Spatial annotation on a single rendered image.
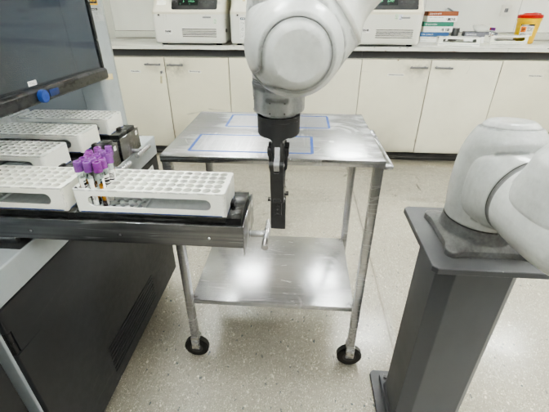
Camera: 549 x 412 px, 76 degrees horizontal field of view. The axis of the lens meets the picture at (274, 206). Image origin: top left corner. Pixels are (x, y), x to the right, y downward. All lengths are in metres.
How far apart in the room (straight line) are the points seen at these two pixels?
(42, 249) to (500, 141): 0.96
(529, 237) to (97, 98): 1.24
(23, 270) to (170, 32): 2.45
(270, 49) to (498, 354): 1.52
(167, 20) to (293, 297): 2.38
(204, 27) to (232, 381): 2.43
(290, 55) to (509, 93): 3.04
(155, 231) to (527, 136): 0.71
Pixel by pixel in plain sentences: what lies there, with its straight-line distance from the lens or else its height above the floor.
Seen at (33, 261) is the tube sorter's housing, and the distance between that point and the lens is 0.92.
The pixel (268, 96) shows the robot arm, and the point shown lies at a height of 1.04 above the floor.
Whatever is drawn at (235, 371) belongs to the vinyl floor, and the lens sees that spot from 1.44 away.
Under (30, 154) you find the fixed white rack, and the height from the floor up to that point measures 0.86.
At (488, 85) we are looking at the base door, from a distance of 3.27.
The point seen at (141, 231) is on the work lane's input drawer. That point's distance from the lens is 0.74.
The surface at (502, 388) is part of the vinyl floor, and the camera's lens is 1.61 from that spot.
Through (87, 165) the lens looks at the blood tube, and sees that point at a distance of 0.73.
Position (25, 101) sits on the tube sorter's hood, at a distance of 1.00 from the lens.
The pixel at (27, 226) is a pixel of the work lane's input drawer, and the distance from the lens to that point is 0.86.
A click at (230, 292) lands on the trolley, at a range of 1.30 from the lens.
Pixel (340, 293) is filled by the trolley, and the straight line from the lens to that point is 1.31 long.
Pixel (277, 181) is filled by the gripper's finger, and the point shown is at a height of 0.90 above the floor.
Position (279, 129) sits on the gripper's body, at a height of 0.99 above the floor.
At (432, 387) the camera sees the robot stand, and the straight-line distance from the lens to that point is 1.17.
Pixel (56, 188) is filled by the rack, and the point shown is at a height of 0.86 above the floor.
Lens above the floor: 1.17
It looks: 30 degrees down
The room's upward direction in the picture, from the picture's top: straight up
